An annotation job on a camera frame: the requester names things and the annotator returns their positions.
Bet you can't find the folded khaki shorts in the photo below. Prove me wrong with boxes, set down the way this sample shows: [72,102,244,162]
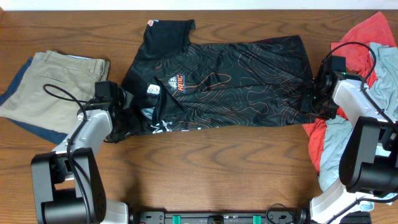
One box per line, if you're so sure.
[1,50,110,134]

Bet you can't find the folded navy blue garment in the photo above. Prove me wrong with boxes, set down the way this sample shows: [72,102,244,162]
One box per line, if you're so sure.
[1,58,67,144]

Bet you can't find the black orange-patterned jersey shirt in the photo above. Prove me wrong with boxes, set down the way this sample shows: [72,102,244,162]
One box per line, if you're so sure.
[108,20,313,142]

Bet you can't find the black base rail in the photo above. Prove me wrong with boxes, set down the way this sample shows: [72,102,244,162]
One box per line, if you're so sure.
[131,210,312,224]

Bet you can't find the red t-shirt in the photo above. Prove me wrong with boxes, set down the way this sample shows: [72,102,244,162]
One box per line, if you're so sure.
[303,12,396,170]

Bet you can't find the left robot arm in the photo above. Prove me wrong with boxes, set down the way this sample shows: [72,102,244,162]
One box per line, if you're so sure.
[30,87,136,224]

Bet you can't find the light blue t-shirt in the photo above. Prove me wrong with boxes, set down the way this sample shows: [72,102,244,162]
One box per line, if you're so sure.
[317,42,398,212]

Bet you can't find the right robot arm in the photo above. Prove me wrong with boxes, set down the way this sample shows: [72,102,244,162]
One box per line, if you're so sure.
[296,70,397,223]

